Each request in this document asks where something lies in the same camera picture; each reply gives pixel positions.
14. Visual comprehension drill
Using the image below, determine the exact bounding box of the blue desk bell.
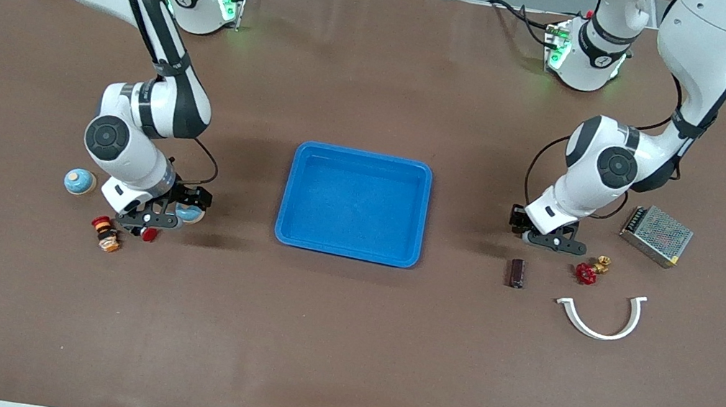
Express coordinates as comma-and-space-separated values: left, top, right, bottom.
62, 166, 99, 199
174, 202, 209, 227

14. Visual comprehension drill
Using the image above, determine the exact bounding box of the blue plastic tray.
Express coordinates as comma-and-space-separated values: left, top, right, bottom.
271, 138, 437, 271

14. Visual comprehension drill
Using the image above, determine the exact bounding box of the orange red push button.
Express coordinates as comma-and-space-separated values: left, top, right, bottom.
87, 213, 126, 255

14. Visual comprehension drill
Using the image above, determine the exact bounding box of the metal mesh power supply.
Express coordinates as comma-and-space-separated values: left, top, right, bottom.
615, 201, 697, 272

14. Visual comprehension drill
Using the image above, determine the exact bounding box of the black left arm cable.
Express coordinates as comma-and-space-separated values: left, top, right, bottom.
520, 54, 691, 234

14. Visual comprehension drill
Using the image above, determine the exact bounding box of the brass valve with red handle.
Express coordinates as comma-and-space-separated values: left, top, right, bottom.
573, 252, 613, 289

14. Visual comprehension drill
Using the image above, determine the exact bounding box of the white half-ring pipe clamp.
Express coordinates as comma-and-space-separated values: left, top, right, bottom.
551, 283, 649, 347

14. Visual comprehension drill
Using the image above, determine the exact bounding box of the black cable at arm base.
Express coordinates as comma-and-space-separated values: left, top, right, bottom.
481, 0, 562, 49

